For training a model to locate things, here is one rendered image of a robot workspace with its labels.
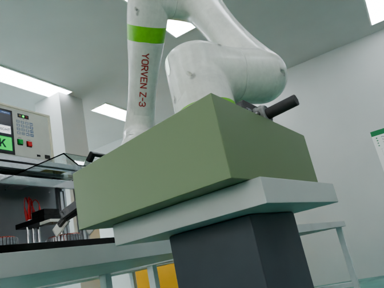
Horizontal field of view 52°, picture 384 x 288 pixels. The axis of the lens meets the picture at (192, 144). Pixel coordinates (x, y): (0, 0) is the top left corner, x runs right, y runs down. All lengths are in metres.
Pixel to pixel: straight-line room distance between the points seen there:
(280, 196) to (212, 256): 0.17
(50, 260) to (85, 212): 0.26
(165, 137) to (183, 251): 0.23
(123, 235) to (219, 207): 0.21
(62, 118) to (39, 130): 4.10
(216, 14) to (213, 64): 0.31
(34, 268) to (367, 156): 5.49
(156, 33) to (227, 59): 0.38
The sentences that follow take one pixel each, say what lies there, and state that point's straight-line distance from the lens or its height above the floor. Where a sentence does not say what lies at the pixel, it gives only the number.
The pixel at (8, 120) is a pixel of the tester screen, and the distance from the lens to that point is 1.54.
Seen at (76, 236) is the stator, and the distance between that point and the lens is 1.33.
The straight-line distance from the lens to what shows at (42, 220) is 1.40.
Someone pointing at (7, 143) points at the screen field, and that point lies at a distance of 1.50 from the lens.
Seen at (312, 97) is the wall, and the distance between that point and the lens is 6.41.
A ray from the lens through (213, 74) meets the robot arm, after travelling 0.82.
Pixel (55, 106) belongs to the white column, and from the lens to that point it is 5.84.
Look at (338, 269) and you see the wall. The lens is 6.15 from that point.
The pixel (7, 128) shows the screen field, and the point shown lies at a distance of 1.52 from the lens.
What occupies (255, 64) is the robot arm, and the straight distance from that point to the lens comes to 0.89.
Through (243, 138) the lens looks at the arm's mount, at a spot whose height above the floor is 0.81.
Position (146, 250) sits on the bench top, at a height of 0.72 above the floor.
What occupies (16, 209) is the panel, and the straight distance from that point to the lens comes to 1.60.
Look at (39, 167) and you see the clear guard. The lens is 1.43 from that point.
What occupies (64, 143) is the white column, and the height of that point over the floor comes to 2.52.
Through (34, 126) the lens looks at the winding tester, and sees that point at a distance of 1.60.
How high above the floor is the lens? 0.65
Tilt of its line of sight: 17 degrees up
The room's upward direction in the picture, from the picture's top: 12 degrees counter-clockwise
